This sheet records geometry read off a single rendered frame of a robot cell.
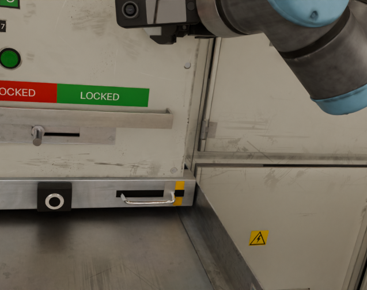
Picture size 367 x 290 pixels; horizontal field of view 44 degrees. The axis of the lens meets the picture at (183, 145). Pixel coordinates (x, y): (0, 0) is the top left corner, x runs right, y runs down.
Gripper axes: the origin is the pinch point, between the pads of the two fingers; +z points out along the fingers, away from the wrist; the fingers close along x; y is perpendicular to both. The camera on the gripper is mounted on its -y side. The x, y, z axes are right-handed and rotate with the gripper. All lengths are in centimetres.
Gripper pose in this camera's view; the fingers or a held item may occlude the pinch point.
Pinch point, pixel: (142, 20)
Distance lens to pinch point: 77.8
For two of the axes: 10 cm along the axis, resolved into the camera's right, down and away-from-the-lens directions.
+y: 8.6, -0.8, 5.0
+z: -5.1, -1.2, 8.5
